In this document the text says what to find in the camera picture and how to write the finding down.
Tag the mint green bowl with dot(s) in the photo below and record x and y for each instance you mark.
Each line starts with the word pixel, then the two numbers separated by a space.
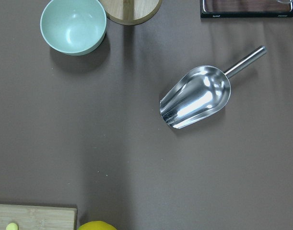
pixel 73 27

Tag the metal scoop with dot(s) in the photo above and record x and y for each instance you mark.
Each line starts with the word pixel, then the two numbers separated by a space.
pixel 202 92

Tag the wooden mug tree stand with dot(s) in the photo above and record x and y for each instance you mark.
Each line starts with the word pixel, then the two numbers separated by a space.
pixel 130 12

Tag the black wooden tray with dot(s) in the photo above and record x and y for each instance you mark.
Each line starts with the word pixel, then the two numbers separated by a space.
pixel 246 8

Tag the bamboo cutting board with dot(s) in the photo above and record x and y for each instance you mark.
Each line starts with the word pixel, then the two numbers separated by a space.
pixel 38 217

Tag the yellow plastic knife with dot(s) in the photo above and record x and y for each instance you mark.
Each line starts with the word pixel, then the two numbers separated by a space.
pixel 12 226

